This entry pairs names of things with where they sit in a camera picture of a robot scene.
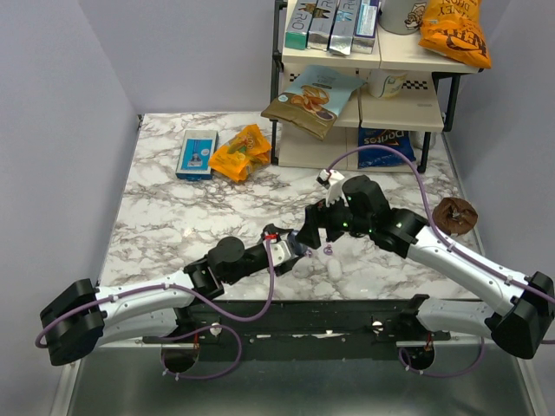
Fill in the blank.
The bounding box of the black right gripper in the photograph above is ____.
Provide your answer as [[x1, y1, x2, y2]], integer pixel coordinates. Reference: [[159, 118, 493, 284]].
[[294, 188, 373, 250]]

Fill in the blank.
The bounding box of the purple earbud charging case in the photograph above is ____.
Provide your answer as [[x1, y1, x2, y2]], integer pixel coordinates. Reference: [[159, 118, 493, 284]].
[[287, 230, 310, 257]]

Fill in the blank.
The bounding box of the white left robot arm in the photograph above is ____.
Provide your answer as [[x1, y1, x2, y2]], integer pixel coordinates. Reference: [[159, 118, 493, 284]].
[[35, 224, 308, 366]]

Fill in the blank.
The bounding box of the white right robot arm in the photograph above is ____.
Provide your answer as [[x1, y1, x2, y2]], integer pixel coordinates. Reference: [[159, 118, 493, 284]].
[[297, 169, 554, 359]]

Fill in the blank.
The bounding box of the white earbud case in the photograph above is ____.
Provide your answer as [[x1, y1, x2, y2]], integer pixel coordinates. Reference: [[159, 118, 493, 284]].
[[326, 258, 343, 281]]

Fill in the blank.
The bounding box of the white earbud left one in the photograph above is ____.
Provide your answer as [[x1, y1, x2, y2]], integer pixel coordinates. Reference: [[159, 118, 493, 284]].
[[293, 269, 306, 278]]

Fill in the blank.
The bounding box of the blue Doritos bag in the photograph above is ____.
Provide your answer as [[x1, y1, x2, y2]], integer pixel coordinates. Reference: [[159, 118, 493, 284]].
[[356, 127, 417, 170]]

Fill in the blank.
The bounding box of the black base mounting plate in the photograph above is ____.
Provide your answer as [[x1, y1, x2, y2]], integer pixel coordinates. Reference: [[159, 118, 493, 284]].
[[144, 296, 450, 362]]

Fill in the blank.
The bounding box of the orange snack bag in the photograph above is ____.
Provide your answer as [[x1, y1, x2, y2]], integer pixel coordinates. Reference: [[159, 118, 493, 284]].
[[208, 124, 271, 182]]

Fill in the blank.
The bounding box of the teal gold chip bag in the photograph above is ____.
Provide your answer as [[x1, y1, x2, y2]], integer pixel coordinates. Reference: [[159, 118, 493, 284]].
[[261, 65, 365, 140]]

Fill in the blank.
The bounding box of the blue razor box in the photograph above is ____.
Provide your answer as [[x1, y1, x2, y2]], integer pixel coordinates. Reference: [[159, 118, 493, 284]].
[[175, 129, 219, 181]]

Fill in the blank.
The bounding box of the white mug on shelf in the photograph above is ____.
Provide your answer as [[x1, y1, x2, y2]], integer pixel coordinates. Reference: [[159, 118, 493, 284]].
[[368, 69, 408, 99]]

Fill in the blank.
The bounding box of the black beige shelf rack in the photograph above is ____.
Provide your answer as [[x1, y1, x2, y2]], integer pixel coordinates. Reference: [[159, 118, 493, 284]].
[[271, 1, 478, 172]]

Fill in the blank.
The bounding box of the teal toothpaste box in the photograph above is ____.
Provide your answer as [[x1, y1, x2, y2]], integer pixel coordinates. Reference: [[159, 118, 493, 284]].
[[284, 1, 317, 50]]

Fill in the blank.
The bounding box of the blue white box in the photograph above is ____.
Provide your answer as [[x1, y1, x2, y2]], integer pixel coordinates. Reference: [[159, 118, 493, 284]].
[[352, 0, 381, 54]]

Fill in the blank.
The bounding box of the white printed cup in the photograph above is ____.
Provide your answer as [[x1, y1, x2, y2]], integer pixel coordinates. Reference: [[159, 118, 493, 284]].
[[378, 0, 428, 35]]

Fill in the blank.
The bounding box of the orange honey dijon chip bag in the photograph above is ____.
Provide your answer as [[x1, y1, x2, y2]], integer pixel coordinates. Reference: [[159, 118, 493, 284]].
[[419, 0, 492, 69]]

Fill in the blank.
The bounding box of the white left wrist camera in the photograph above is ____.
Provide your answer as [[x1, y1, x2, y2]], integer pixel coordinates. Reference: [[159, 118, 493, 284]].
[[270, 240, 294, 266]]

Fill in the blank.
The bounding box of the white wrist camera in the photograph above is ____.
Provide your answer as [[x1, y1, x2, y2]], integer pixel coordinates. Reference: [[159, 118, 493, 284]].
[[317, 168, 345, 206], [270, 240, 294, 266]]

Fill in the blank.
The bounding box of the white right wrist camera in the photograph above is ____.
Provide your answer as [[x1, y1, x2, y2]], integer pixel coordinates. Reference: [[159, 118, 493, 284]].
[[317, 168, 345, 206]]

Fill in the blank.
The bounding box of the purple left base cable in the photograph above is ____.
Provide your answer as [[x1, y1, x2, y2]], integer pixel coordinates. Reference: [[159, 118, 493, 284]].
[[160, 323, 244, 381]]

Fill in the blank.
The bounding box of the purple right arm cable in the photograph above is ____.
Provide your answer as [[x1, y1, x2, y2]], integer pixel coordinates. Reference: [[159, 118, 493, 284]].
[[325, 145, 555, 304]]

